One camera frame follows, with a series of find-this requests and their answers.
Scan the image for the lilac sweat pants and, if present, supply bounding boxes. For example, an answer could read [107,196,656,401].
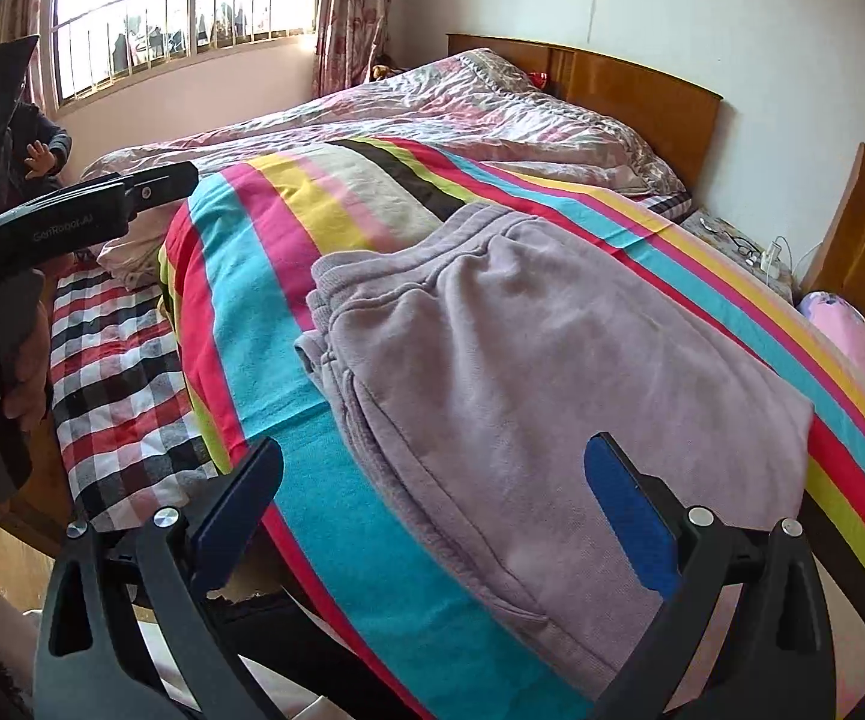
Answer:
[295,202,813,697]

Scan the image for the person's left hand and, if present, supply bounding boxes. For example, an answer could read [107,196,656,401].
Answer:
[2,302,50,433]

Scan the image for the rainbow striped blanket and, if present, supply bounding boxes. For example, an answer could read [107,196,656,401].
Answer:
[160,138,865,718]

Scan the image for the person in dark jacket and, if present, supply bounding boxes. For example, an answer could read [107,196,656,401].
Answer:
[9,103,73,203]

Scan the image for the plaid checkered bed sheet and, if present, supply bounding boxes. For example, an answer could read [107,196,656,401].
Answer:
[50,263,217,532]

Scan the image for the window with bars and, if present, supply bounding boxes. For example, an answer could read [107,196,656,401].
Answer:
[51,0,318,104]

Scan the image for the pink floral curtain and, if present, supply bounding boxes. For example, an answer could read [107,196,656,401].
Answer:
[312,0,391,98]

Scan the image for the floral pink comforter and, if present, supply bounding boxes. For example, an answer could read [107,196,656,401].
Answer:
[82,47,693,291]

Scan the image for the pink bed sheet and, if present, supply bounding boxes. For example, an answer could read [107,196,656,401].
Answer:
[797,291,865,377]

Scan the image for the nightstand with floral cover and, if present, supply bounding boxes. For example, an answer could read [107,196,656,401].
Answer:
[683,210,794,304]

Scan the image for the white power strip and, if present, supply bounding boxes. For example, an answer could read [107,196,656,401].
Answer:
[759,239,784,280]

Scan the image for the low wooden headboard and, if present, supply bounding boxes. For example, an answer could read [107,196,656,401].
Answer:
[447,32,722,192]

